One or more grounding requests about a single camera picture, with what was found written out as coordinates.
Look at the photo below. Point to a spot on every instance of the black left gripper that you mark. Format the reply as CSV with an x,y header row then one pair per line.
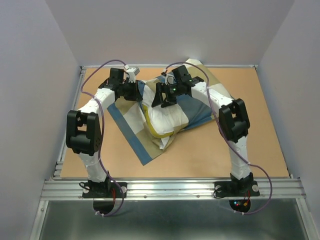
x,y
135,95

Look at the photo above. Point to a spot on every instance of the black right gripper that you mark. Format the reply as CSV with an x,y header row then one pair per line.
x,y
158,98

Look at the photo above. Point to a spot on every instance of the white pillow yellow edge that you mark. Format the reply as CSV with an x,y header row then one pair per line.
x,y
162,123

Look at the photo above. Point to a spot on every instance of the blue beige white plaid pillowcase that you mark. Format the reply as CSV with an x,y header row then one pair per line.
x,y
130,119

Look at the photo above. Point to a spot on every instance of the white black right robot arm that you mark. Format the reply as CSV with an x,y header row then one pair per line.
x,y
230,115

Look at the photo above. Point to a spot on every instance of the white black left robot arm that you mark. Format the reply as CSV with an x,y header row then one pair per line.
x,y
84,128

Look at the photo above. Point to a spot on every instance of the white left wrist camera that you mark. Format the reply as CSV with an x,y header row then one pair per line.
x,y
132,73

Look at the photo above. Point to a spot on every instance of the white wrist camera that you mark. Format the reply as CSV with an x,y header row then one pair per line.
x,y
132,73
169,79

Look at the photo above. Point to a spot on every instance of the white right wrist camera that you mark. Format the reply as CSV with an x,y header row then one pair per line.
x,y
169,79

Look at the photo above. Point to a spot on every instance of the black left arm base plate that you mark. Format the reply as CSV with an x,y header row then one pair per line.
x,y
102,190

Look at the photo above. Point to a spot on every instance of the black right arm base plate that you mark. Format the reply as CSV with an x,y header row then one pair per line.
x,y
233,189

